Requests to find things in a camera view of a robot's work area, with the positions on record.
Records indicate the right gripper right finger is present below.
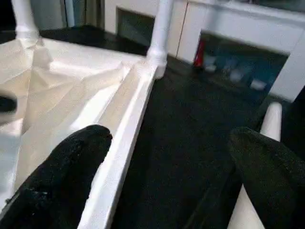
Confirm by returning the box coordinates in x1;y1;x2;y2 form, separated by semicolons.
227;126;305;229

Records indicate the black quilted mat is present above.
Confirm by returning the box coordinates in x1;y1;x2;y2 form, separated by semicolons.
0;23;305;229

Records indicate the white sideboard with glass doors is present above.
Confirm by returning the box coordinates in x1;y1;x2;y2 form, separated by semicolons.
64;0;305;103

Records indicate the grey brown curtain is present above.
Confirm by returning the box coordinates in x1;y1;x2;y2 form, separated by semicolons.
59;0;105;28

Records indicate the white plastic table top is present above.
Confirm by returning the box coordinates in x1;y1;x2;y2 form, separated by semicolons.
0;37;167;229

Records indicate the white plastic table leg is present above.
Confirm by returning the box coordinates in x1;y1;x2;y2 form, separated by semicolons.
147;0;174;58
10;0;40;42
226;102;283;229

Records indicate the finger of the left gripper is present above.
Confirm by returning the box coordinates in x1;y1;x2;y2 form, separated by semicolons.
0;95;18;113

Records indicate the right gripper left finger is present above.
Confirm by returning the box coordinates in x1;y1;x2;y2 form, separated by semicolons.
0;124;113;229

